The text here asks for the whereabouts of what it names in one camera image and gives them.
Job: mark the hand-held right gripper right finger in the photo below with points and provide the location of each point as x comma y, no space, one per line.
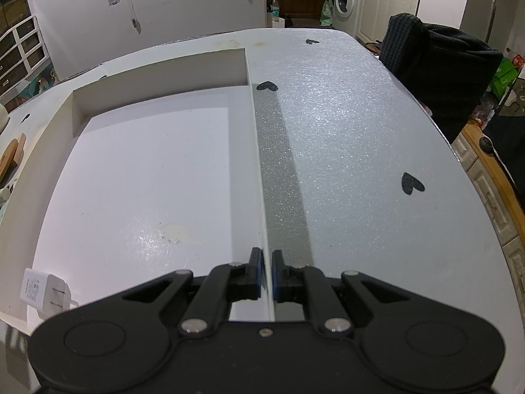
274,283

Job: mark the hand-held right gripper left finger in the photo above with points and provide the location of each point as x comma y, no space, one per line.
259,277

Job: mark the shallow white cardboard box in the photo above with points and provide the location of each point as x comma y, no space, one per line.
143,172

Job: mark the black heart sticker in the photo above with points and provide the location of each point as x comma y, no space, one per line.
24,117
266,86
410,184
312,42

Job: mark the white charger plug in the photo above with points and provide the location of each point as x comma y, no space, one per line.
39,291

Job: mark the wooden edged low cabinet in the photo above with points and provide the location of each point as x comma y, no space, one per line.
488,180

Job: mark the plastic water bottle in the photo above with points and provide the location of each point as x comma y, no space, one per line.
274,6

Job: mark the dark knitted cloth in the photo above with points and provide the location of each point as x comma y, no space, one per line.
434,61

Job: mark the green plastic bag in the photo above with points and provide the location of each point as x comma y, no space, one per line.
327,10

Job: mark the wooden board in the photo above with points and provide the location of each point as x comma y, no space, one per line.
11,154

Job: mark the white kitchen cabinet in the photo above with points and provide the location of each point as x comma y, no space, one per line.
385,8

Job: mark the green shopping bag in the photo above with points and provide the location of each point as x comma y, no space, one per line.
506,76

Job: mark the white lattice shelf unit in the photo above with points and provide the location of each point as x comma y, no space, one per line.
22,49

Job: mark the grey mop pole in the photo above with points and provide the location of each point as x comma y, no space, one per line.
493,12

